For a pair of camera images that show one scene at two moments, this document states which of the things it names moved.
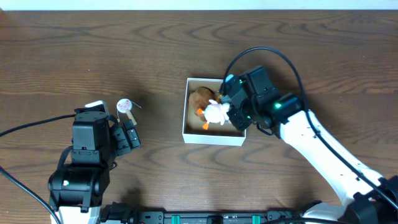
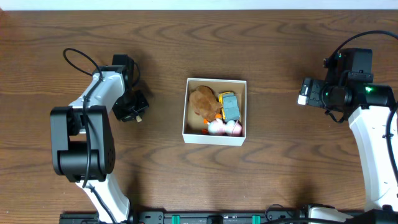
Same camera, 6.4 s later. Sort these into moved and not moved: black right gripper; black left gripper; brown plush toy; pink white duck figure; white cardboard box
Moved: pink white duck figure; black right gripper; black left gripper
Not moved: brown plush toy; white cardboard box
